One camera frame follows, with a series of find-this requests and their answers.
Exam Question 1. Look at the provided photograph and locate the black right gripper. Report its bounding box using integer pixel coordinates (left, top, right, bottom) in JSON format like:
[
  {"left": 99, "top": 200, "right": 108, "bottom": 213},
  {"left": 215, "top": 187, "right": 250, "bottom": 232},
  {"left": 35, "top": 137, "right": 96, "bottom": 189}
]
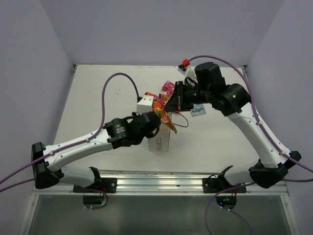
[{"left": 163, "top": 80, "right": 212, "bottom": 112}]

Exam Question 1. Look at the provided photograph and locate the orange Fox's fruits candy bag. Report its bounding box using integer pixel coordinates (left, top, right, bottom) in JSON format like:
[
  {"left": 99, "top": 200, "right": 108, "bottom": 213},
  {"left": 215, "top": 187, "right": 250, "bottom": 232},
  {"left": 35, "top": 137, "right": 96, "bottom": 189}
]
[{"left": 145, "top": 92, "right": 177, "bottom": 134}]

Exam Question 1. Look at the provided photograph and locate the white paper coffee bag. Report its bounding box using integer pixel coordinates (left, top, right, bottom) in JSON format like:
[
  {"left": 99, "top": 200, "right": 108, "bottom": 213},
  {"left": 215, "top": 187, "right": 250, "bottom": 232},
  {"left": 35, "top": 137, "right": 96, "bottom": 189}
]
[{"left": 146, "top": 110, "right": 189, "bottom": 152}]

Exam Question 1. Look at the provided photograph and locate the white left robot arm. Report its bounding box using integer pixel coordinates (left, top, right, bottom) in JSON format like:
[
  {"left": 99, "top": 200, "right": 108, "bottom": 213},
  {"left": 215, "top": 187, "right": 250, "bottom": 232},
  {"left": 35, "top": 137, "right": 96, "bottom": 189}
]
[{"left": 31, "top": 112, "right": 161, "bottom": 192}]

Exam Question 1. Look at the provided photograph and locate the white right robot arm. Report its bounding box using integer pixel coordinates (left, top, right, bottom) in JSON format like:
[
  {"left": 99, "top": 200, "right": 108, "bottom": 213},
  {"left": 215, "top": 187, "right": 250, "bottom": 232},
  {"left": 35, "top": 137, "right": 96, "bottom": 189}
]
[{"left": 164, "top": 61, "right": 301, "bottom": 192}]

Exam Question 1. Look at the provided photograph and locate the red snack packet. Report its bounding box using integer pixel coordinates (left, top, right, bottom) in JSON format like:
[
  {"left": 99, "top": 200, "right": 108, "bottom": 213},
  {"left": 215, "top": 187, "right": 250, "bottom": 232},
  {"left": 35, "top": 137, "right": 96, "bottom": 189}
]
[{"left": 159, "top": 93, "right": 170, "bottom": 104}]

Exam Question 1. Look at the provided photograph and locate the pink small snack packet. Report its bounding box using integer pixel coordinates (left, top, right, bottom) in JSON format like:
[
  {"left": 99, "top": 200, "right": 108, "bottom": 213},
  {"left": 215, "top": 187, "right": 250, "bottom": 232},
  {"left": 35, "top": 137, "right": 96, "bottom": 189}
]
[{"left": 161, "top": 81, "right": 175, "bottom": 96}]

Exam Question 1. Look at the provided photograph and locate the silver mints sachet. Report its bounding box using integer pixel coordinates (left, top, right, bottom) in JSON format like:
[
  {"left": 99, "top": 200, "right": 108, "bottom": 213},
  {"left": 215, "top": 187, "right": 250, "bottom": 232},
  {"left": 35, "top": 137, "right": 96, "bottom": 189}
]
[{"left": 190, "top": 104, "right": 206, "bottom": 117}]

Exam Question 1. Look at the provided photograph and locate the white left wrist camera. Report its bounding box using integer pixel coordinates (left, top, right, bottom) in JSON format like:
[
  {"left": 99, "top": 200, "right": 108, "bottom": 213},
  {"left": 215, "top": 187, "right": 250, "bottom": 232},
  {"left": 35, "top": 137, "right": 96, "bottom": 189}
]
[{"left": 136, "top": 95, "right": 154, "bottom": 114}]

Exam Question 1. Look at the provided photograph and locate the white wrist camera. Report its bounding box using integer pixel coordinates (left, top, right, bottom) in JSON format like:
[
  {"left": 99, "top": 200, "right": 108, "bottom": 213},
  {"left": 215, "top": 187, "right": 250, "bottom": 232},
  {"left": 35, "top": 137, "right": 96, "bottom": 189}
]
[
  {"left": 178, "top": 59, "right": 198, "bottom": 86},
  {"left": 136, "top": 95, "right": 154, "bottom": 114}
]

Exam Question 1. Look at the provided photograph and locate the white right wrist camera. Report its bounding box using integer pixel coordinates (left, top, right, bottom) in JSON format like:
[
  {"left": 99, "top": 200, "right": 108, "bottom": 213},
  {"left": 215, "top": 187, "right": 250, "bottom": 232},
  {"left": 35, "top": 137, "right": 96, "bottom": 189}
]
[{"left": 178, "top": 59, "right": 198, "bottom": 86}]

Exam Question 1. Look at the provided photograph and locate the aluminium rail frame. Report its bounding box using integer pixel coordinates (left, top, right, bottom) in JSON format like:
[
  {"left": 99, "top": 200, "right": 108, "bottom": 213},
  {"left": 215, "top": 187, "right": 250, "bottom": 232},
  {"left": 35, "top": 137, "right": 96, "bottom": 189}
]
[{"left": 31, "top": 170, "right": 289, "bottom": 196}]

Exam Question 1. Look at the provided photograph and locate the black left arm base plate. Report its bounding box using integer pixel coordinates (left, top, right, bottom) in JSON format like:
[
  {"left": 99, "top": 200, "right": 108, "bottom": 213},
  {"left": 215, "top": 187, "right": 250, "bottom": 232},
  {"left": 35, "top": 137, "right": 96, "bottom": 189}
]
[{"left": 73, "top": 178, "right": 117, "bottom": 193}]

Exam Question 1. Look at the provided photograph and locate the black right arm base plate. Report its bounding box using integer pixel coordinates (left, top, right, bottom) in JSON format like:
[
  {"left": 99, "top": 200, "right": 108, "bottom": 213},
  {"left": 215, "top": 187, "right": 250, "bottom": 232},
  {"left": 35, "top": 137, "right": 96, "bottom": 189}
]
[{"left": 202, "top": 175, "right": 240, "bottom": 193}]

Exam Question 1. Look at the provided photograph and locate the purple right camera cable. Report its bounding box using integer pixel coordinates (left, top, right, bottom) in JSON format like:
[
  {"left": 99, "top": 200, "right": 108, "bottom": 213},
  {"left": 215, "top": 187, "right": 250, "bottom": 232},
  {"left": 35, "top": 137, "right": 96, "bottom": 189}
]
[{"left": 189, "top": 55, "right": 313, "bottom": 183}]

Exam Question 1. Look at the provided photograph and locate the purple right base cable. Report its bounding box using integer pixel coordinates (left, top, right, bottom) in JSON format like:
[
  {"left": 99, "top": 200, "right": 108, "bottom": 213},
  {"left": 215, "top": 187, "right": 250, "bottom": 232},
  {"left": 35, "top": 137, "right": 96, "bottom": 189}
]
[{"left": 204, "top": 181, "right": 255, "bottom": 235}]

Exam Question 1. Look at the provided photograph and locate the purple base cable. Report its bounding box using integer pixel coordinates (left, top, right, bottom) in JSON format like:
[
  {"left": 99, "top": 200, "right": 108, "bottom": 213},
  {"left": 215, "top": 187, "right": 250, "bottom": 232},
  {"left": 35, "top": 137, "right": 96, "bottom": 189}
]
[
  {"left": 204, "top": 181, "right": 255, "bottom": 235},
  {"left": 0, "top": 178, "right": 109, "bottom": 210}
]

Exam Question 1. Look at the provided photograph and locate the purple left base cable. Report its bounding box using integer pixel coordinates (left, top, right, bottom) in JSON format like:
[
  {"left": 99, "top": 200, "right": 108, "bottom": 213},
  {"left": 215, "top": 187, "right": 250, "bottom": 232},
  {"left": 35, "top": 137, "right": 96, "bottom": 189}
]
[{"left": 0, "top": 178, "right": 109, "bottom": 210}]

